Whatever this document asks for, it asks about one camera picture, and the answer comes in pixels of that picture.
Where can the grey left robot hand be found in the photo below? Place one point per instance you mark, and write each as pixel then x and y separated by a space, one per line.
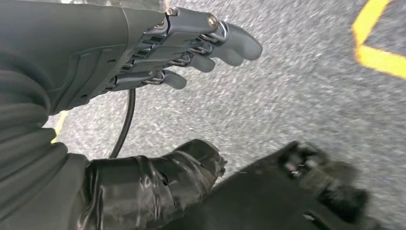
pixel 79 38

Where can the yellow floor tape marking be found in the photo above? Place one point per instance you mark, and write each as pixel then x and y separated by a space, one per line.
pixel 380 60

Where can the black robot foot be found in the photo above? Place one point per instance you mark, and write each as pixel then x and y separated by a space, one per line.
pixel 285 196

